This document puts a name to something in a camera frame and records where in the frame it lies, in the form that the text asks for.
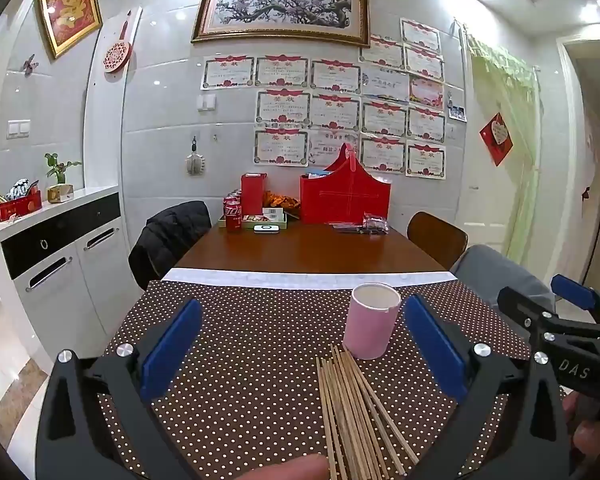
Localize black jacket on chair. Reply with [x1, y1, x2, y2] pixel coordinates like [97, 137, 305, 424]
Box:
[128, 200, 212, 290]

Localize red tall box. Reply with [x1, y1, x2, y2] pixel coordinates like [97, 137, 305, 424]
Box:
[240, 172, 266, 216]

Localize green flat box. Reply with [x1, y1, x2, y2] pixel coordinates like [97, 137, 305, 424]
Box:
[242, 212, 288, 230]

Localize brown polka dot placemat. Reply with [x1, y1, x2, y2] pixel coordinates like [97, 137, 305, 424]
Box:
[105, 281, 529, 479]

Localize right hand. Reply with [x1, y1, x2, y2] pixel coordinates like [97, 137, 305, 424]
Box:
[562, 391, 600, 479]

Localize grey upholstered chair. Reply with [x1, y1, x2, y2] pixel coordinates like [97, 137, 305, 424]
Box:
[451, 245, 556, 340]

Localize white sideboard cabinet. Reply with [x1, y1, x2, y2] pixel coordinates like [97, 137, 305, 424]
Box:
[0, 185, 142, 373]

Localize red container on cabinet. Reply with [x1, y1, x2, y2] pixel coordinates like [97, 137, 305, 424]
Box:
[0, 179, 42, 222]

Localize large framed blossom painting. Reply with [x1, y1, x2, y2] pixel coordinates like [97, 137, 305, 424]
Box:
[192, 0, 370, 48]

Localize left hand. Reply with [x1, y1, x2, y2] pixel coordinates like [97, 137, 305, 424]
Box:
[238, 454, 329, 480]

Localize brown wooden chair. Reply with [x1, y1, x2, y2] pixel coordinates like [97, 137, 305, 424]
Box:
[406, 211, 468, 270]

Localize wooden chopsticks pile on mat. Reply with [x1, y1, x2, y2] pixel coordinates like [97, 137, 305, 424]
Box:
[315, 344, 419, 479]

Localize small potted plant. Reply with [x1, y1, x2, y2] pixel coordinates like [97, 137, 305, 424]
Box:
[44, 153, 82, 204]

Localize orange snack packet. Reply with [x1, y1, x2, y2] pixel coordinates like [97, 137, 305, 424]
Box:
[263, 191, 300, 211]

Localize hanging scrub brush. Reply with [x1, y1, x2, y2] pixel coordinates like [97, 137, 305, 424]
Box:
[186, 138, 206, 176]

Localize white paper strip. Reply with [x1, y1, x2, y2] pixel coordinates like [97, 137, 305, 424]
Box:
[162, 268, 456, 290]

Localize packaged snack bag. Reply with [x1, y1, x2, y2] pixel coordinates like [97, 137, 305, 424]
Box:
[330, 214, 389, 235]

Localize pink cylindrical cup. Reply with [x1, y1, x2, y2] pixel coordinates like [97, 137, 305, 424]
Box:
[342, 283, 402, 360]

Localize red soda can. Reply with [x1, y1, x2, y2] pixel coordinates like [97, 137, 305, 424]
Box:
[223, 196, 242, 232]

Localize gold framed red picture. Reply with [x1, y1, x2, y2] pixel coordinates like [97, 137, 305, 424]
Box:
[38, 0, 102, 60]

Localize red felt bag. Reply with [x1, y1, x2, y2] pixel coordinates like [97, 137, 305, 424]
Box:
[300, 143, 391, 224]

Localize white small device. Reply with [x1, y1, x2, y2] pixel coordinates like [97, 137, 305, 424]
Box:
[253, 224, 279, 234]

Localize red diamond door decoration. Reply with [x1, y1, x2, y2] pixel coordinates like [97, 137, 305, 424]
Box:
[480, 113, 513, 167]

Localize red round wall ornament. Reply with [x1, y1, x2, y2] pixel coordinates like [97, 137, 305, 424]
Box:
[102, 12, 132, 74]

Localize green curtain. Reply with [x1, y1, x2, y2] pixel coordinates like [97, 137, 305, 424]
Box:
[467, 35, 541, 263]

